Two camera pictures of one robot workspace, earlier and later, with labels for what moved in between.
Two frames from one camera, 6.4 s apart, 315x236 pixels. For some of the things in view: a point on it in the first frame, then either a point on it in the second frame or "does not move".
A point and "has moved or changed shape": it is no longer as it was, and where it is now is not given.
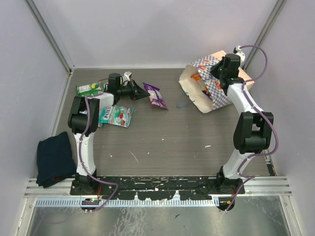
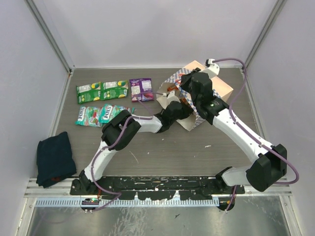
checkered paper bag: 201,89 has moved or changed shape
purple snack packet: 155,96 has moved or changed shape
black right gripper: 213,70 → 186,78
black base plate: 156,188 does not move
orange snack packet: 197,77 has moved or changed shape
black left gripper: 136,95 → 186,110
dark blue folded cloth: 54,159 does not move
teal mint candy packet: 119,116 does not move
